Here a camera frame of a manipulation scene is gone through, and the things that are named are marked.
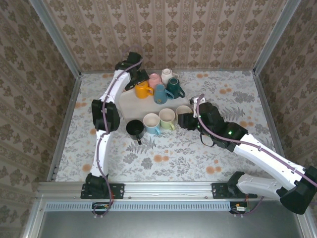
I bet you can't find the pink ceramic mug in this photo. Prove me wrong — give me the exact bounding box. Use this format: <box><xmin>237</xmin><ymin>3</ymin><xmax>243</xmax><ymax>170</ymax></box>
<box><xmin>175</xmin><ymin>105</ymin><xmax>193</xmax><ymax>122</ymax></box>
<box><xmin>148</xmin><ymin>73</ymin><xmax>164</xmax><ymax>89</ymax></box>

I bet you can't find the orange mug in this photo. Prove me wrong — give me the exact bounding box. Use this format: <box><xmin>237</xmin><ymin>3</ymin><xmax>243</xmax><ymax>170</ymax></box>
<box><xmin>134</xmin><ymin>81</ymin><xmax>155</xmax><ymax>99</ymax></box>

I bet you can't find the light green mug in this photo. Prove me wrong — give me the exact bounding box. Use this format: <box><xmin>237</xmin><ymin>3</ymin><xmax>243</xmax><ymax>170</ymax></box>
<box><xmin>158</xmin><ymin>108</ymin><xmax>176</xmax><ymax>131</ymax></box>

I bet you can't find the white mug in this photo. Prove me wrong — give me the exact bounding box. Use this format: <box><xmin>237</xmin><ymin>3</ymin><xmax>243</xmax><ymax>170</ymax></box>
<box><xmin>161</xmin><ymin>68</ymin><xmax>179</xmax><ymax>85</ymax></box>

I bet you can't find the teal blue mug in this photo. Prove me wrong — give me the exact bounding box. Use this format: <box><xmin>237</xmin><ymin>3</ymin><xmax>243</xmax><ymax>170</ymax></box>
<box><xmin>153</xmin><ymin>83</ymin><xmax>174</xmax><ymax>105</ymax></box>

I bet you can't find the dark green mug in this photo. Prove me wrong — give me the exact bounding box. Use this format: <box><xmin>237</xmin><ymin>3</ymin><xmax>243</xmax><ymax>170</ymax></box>
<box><xmin>166</xmin><ymin>77</ymin><xmax>186</xmax><ymax>99</ymax></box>

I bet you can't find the light blue mug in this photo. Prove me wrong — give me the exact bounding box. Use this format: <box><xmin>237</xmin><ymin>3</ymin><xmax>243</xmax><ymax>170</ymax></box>
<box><xmin>143</xmin><ymin>113</ymin><xmax>161</xmax><ymax>136</ymax></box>

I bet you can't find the black mug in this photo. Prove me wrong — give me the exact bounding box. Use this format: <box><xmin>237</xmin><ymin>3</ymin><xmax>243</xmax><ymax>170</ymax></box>
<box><xmin>125</xmin><ymin>119</ymin><xmax>145</xmax><ymax>146</ymax></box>

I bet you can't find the white plastic tray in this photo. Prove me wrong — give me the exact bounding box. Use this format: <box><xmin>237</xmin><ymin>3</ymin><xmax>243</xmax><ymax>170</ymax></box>
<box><xmin>118</xmin><ymin>88</ymin><xmax>191</xmax><ymax>122</ymax></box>

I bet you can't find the floral tablecloth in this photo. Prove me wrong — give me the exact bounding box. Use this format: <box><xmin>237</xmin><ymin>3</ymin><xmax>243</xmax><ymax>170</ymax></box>
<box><xmin>54</xmin><ymin>70</ymin><xmax>286</xmax><ymax>183</ymax></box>

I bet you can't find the small connector board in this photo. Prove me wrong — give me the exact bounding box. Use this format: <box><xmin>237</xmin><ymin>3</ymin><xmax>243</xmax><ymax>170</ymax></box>
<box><xmin>229</xmin><ymin>201</ymin><xmax>251</xmax><ymax>215</ymax></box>
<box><xmin>92</xmin><ymin>202</ymin><xmax>112</xmax><ymax>215</ymax></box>

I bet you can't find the grey metal sheet panel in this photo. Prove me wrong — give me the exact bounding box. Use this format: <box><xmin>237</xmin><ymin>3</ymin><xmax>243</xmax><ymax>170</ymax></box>
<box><xmin>37</xmin><ymin>200</ymin><xmax>305</xmax><ymax>238</ymax></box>

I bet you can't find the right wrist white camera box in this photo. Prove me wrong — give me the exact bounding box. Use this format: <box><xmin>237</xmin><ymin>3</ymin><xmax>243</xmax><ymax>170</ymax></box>
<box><xmin>189</xmin><ymin>93</ymin><xmax>206</xmax><ymax>108</ymax></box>

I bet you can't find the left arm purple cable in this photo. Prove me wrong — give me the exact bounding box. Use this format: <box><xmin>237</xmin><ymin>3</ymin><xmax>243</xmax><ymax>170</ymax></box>
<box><xmin>93</xmin><ymin>45</ymin><xmax>144</xmax><ymax>219</ymax></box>

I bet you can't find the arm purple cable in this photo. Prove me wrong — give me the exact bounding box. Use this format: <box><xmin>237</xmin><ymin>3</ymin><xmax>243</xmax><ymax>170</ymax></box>
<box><xmin>194</xmin><ymin>93</ymin><xmax>317</xmax><ymax>216</ymax></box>
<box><xmin>93</xmin><ymin>45</ymin><xmax>144</xmax><ymax>219</ymax></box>

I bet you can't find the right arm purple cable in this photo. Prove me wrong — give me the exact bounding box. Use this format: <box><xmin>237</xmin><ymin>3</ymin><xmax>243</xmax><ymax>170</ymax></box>
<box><xmin>194</xmin><ymin>93</ymin><xmax>317</xmax><ymax>216</ymax></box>

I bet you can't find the aluminium side rail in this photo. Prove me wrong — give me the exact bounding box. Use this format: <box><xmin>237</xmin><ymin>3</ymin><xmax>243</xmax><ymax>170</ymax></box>
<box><xmin>46</xmin><ymin>73</ymin><xmax>83</xmax><ymax>183</ymax></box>
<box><xmin>252</xmin><ymin>70</ymin><xmax>294</xmax><ymax>180</ymax></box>

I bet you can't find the long aluminium base rail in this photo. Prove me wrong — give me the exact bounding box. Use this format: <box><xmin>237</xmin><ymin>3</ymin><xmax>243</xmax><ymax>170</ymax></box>
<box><xmin>36</xmin><ymin>180</ymin><xmax>307</xmax><ymax>200</ymax></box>

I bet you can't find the aluminium corner post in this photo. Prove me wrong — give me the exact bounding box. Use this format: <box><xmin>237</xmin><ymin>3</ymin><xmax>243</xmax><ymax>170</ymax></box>
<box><xmin>28</xmin><ymin>0</ymin><xmax>82</xmax><ymax>79</ymax></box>
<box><xmin>252</xmin><ymin>0</ymin><xmax>302</xmax><ymax>75</ymax></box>

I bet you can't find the slotted grey cable duct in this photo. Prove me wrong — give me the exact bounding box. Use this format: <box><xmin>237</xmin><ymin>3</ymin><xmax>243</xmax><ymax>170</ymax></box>
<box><xmin>45</xmin><ymin>201</ymin><xmax>232</xmax><ymax>212</ymax></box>

